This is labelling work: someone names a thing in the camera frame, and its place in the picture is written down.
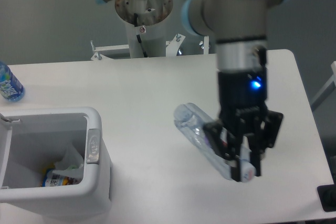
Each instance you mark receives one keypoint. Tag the blue labelled water bottle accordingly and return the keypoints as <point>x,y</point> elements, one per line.
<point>11,88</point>

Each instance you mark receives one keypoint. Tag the white trash can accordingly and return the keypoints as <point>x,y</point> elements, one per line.
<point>33,140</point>

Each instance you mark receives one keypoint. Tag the white metal base frame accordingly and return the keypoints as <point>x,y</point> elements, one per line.
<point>173,48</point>

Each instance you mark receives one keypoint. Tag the black clamp at table edge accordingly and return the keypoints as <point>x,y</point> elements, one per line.
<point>327,197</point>

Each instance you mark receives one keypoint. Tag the colourful snack package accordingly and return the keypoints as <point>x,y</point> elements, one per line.
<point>57,177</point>

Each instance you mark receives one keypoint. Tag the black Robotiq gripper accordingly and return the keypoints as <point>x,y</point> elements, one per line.
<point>242,98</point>

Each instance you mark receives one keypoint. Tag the clear plastic bottle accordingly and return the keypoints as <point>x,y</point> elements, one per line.
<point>189,120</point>

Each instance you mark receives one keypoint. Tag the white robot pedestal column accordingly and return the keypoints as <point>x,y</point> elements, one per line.
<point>145,24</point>

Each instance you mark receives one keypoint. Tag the white frame at right edge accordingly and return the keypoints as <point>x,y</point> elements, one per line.
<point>325,91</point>

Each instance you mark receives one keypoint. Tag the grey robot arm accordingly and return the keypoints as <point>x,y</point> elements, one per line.
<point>239,29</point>

